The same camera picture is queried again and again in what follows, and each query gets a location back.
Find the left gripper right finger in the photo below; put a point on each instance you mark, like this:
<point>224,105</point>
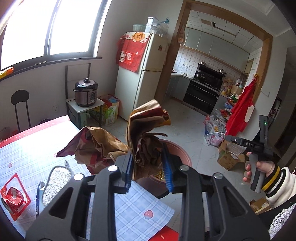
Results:
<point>212,209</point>

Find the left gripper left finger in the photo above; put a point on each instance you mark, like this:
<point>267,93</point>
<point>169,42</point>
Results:
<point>85,207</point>

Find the brown paper bag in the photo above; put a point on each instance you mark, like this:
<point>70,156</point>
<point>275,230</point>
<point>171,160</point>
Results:
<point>97,148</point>

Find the black kitchen stove oven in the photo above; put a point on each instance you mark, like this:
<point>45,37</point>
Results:
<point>204,89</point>

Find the terracotta round trash bin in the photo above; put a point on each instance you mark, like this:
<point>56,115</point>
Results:
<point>175,156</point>

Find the person's right hand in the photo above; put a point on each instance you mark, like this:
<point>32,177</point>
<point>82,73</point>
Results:
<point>259,170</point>

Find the blue pen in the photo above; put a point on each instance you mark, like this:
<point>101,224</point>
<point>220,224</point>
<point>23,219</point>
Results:
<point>39,203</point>

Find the open cardboard box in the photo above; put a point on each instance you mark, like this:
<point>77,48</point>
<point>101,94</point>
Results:
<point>230,155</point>

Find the red hanging apron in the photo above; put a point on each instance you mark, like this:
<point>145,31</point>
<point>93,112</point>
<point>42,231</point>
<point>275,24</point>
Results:
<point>237,122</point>

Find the grey mesh sponge pad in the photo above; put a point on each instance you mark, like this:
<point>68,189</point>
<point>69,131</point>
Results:
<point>56,185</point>

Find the white plastic bags pile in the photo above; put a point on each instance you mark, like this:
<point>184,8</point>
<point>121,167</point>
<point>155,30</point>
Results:
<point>215,128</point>

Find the red snack packet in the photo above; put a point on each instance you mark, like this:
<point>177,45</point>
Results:
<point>14,197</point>

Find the small white side table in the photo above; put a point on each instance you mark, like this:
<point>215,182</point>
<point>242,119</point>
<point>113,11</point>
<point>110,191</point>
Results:
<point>79,110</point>

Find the green shopping bag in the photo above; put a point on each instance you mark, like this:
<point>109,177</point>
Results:
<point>109,110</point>

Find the silver electric pressure cooker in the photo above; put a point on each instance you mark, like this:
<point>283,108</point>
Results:
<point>85,92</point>

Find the cream two-door refrigerator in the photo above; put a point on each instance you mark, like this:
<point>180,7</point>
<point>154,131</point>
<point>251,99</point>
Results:
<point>135,89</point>

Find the red cloth on refrigerator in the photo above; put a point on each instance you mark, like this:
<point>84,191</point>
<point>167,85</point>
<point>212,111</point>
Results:
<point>130,50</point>

